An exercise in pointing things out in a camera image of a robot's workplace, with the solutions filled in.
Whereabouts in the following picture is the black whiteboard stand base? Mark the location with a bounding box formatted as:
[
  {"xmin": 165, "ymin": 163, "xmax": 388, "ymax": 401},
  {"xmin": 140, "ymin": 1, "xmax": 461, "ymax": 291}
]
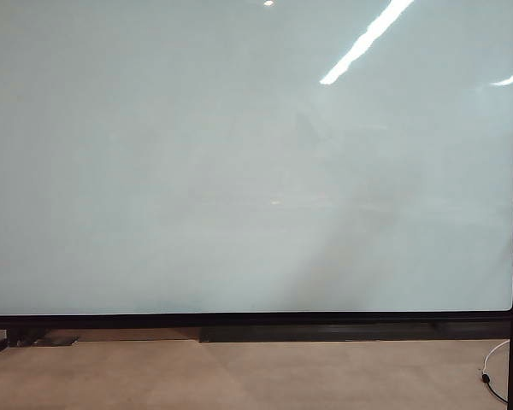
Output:
[{"xmin": 0, "ymin": 327, "xmax": 38, "ymax": 354}]

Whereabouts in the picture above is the long black floor strip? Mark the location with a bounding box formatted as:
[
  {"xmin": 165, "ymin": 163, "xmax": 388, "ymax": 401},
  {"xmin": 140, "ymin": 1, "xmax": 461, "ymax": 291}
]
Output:
[{"xmin": 199, "ymin": 320, "xmax": 510, "ymax": 344}]

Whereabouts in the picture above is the flat grey metal floor plate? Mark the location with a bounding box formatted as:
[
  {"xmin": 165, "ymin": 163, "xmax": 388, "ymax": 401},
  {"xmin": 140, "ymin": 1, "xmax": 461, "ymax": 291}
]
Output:
[{"xmin": 23, "ymin": 336, "xmax": 80, "ymax": 347}]

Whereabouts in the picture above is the white glass whiteboard black frame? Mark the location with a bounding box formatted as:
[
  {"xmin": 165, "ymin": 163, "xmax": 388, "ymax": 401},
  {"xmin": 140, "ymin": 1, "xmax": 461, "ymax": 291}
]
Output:
[{"xmin": 0, "ymin": 0, "xmax": 513, "ymax": 410}]

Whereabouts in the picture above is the thin white floor cable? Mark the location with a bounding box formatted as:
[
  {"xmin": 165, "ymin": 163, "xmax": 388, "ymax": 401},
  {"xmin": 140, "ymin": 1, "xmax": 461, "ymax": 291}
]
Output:
[{"xmin": 481, "ymin": 339, "xmax": 510, "ymax": 375}]

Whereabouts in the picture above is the black floor cable with plug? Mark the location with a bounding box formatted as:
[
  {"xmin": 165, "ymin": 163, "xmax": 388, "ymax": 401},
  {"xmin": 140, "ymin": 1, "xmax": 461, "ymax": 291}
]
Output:
[{"xmin": 481, "ymin": 373, "xmax": 510, "ymax": 403}]

